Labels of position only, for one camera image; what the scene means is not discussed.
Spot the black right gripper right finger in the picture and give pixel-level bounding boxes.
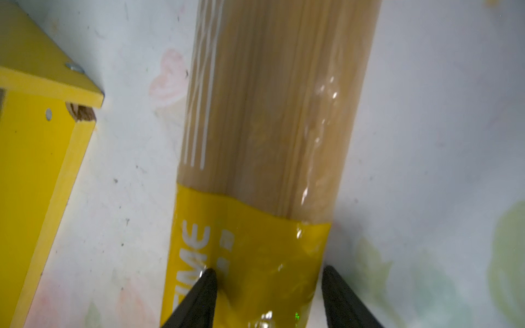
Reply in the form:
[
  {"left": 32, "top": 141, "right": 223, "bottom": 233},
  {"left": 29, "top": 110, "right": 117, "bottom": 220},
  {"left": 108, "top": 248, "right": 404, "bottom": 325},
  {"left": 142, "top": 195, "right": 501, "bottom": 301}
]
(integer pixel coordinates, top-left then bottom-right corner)
[{"left": 321, "top": 265, "right": 384, "bottom": 328}]

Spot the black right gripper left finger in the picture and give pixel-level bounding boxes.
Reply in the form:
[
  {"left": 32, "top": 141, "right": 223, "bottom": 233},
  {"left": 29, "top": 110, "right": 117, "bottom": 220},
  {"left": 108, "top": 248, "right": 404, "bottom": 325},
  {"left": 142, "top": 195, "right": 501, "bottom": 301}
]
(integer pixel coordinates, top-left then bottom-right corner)
[{"left": 161, "top": 268, "right": 218, "bottom": 328}]

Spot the yellow shelf unit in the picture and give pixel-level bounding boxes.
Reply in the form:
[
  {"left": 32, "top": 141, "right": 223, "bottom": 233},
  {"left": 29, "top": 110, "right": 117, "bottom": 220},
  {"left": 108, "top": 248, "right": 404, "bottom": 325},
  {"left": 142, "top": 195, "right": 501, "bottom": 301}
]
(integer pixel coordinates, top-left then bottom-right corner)
[{"left": 1, "top": 1, "right": 104, "bottom": 327}]

